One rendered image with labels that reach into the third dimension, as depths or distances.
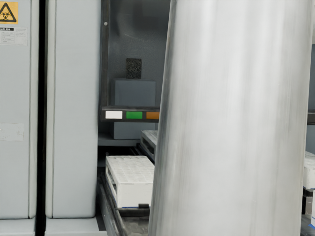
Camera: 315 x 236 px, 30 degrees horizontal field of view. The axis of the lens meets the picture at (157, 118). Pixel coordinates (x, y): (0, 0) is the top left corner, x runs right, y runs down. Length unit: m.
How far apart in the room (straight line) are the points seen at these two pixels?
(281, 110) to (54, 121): 0.99
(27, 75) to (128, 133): 0.70
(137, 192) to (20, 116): 0.33
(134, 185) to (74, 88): 0.29
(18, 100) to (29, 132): 0.08
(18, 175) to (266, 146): 1.03
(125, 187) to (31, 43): 0.39
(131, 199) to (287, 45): 0.82
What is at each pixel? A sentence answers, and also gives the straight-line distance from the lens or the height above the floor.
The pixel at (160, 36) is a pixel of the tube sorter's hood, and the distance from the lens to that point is 1.32.
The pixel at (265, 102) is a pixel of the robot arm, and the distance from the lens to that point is 0.36.
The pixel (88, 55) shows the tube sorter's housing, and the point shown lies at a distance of 1.31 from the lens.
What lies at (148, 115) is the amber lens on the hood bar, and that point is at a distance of 1.31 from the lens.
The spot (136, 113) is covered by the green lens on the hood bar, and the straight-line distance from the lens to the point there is 1.30.
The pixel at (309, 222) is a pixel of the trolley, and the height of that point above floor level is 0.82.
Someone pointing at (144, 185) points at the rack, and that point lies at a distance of 1.16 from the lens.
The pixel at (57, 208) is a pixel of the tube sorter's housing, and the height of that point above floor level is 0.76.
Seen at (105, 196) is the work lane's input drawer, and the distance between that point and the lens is 1.29.
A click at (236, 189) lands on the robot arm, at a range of 0.35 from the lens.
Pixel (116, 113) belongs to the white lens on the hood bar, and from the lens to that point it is 1.30.
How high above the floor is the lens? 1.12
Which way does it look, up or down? 7 degrees down
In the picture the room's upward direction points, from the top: 2 degrees clockwise
